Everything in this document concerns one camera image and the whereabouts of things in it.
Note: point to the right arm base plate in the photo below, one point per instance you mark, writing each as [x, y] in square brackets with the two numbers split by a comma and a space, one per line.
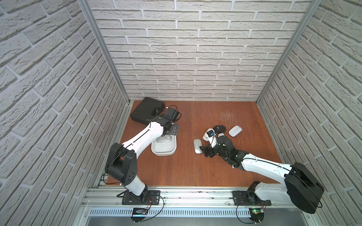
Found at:
[248, 198]

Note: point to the white mouse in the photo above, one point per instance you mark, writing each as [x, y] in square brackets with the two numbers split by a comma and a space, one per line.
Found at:
[165, 138]
[209, 133]
[234, 131]

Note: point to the white storage box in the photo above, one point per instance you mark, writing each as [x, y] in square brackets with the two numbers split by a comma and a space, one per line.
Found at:
[164, 149]

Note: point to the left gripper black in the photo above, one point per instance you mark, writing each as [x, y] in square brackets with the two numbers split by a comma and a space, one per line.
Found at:
[172, 130]

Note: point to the black mouse upper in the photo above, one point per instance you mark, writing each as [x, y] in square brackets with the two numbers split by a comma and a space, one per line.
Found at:
[219, 129]

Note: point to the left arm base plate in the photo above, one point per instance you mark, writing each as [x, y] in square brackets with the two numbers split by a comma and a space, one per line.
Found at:
[150, 197]

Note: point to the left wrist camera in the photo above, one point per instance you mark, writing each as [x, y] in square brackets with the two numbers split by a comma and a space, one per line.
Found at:
[173, 113]

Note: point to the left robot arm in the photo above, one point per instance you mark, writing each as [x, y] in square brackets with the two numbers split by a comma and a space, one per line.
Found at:
[121, 162]

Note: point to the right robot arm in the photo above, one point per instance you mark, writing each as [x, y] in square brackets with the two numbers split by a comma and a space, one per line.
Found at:
[294, 183]

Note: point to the right controller board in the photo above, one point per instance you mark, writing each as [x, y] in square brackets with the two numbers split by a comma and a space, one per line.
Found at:
[257, 215]

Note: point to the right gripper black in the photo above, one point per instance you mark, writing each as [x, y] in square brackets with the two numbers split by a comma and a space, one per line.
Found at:
[205, 149]

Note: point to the silver mouse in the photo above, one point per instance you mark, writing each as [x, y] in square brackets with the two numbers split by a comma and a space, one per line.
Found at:
[197, 144]

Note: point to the left controller board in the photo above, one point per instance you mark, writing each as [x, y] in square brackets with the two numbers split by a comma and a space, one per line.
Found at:
[140, 211]

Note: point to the aluminium front rail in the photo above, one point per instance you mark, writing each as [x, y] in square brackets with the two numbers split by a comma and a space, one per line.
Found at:
[174, 196]

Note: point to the black carrying case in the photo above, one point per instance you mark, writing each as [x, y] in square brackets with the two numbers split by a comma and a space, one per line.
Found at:
[147, 110]

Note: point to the controller board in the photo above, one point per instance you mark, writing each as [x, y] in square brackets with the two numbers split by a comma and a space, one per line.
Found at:
[140, 211]
[257, 215]

